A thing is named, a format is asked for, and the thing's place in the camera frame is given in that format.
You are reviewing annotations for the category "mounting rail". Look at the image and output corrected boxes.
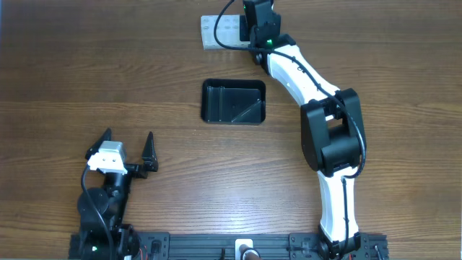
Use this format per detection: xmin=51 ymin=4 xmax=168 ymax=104
xmin=68 ymin=230 xmax=390 ymax=260

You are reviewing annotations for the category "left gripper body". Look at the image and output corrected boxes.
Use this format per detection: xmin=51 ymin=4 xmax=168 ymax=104
xmin=124 ymin=162 xmax=159 ymax=180

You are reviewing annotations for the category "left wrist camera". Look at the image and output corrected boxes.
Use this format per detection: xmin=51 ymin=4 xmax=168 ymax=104
xmin=86 ymin=140 xmax=128 ymax=176

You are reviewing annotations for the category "black tray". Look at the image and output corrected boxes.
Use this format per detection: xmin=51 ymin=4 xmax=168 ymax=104
xmin=200 ymin=78 xmax=267 ymax=126

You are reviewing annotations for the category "clear test tube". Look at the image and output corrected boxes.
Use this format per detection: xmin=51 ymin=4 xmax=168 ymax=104
xmin=217 ymin=86 xmax=225 ymax=122
xmin=207 ymin=86 xmax=215 ymax=122
xmin=231 ymin=99 xmax=262 ymax=123

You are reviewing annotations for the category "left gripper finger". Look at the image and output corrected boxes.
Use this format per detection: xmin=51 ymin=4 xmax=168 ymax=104
xmin=84 ymin=128 xmax=113 ymax=160
xmin=141 ymin=131 xmax=159 ymax=173

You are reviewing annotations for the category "white test tube rack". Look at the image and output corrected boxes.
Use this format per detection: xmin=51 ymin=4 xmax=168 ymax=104
xmin=200 ymin=14 xmax=252 ymax=51

